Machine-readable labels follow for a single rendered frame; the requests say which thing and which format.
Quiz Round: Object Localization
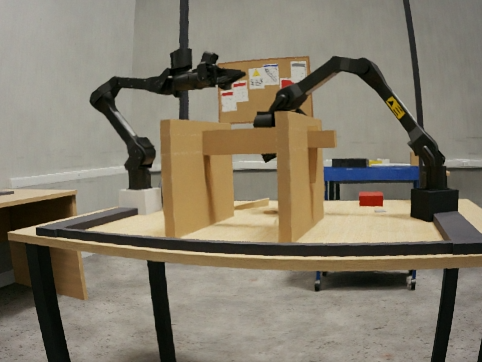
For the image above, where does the red rectangular block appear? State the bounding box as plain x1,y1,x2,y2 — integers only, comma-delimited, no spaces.
359,192,383,207

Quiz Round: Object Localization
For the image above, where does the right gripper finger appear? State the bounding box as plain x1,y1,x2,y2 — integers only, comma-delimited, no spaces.
224,72,246,88
212,64,241,85

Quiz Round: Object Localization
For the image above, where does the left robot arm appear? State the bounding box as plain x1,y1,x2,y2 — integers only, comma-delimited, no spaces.
253,56,450,191

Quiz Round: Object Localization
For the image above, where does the tan wooden board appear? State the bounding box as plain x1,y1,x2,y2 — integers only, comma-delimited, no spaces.
275,111,324,243
160,119,234,238

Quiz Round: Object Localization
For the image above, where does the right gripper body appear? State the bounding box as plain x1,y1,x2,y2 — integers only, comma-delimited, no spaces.
188,61,231,90

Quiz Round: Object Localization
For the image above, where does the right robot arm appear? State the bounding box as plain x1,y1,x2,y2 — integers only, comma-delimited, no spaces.
89,48,193,190

